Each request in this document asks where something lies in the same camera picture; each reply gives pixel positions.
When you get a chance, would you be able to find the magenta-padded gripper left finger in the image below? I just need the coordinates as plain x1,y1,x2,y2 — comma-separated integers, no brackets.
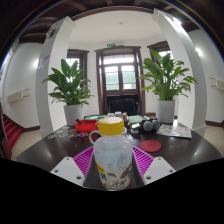
49,145,102,191

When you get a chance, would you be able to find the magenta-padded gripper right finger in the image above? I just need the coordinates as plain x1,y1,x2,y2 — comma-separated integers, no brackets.
128,145,177,190

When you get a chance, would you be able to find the clear bottle with yellow cap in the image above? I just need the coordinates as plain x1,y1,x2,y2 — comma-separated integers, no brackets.
92,116,134,192

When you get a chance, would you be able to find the flat round red coaster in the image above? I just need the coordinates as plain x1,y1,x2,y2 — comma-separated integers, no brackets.
139,139,163,153

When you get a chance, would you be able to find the colourful sticker sheet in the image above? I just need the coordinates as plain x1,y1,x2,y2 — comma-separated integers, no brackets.
46,125,89,140

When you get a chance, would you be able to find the white printed leaflet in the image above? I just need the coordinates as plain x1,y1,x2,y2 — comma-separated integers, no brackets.
155,123,193,139

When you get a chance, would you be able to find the grey round ball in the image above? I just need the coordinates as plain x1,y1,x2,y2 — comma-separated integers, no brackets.
151,118,162,131
142,120,154,132

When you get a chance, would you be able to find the red plastic box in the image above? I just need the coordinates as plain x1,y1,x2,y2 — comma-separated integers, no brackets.
74,118,100,134

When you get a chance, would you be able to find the leafy plant in white pot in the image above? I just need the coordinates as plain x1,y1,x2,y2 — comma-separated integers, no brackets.
42,58,94,127
137,49,198,124

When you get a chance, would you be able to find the red carpeted staircase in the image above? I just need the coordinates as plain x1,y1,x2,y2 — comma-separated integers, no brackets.
2,114,23,151

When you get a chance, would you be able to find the black chair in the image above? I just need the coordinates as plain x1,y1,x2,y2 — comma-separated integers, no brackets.
106,94,140,117

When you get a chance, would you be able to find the dark wooden glazed door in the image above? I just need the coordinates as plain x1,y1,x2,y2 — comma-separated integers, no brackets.
94,45,147,116

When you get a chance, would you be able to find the dark wooden framed window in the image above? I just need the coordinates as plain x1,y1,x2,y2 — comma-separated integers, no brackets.
147,40,174,64
66,49,90,88

